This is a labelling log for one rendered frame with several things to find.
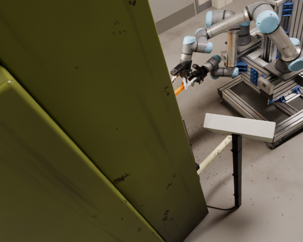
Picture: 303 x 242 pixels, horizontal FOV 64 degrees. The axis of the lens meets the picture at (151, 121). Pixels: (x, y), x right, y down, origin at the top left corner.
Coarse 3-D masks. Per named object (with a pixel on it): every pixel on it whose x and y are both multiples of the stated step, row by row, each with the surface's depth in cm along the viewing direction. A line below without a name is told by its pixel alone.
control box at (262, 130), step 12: (204, 120) 129; (216, 120) 127; (228, 120) 124; (240, 120) 121; (252, 120) 119; (216, 132) 144; (228, 132) 127; (240, 132) 121; (252, 132) 118; (264, 132) 116
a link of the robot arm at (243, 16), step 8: (248, 8) 150; (232, 16) 156; (240, 16) 153; (248, 16) 151; (216, 24) 160; (224, 24) 158; (232, 24) 157; (200, 32) 165; (208, 32) 162; (216, 32) 161
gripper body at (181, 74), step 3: (180, 60) 164; (186, 63) 164; (189, 63) 166; (186, 66) 165; (189, 66) 168; (183, 69) 165; (186, 69) 167; (189, 69) 168; (180, 72) 167; (183, 72) 164; (186, 72) 166; (189, 72) 168; (180, 75) 167; (183, 75) 165; (189, 75) 170
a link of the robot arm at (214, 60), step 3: (213, 57) 184; (216, 57) 184; (219, 57) 184; (207, 60) 185; (210, 60) 183; (213, 60) 182; (216, 60) 183; (219, 60) 185; (210, 63) 182; (213, 63) 182; (216, 63) 184; (213, 66) 183; (216, 66) 186; (213, 69) 188
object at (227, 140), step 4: (228, 136) 181; (224, 140) 180; (228, 140) 180; (220, 144) 179; (224, 144) 178; (216, 148) 178; (220, 148) 177; (212, 152) 177; (216, 152) 176; (208, 156) 176; (212, 156) 175; (216, 156) 177; (204, 160) 174; (208, 160) 174; (212, 160) 175; (200, 164) 174; (204, 164) 173; (208, 164) 174; (200, 168) 172; (204, 168) 173; (200, 172) 172
